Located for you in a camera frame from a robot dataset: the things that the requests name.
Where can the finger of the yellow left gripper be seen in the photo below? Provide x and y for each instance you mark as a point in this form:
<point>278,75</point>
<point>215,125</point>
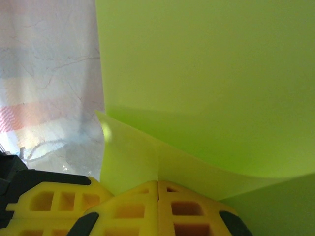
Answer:
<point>44,220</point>

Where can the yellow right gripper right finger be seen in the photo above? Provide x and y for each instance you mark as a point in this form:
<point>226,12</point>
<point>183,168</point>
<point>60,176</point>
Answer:
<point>167,221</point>

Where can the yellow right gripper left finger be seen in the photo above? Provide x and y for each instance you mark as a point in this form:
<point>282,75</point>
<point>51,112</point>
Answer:
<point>128,221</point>

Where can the lime green paper sheet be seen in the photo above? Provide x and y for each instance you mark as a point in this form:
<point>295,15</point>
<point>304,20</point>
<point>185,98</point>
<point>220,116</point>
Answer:
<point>197,73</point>

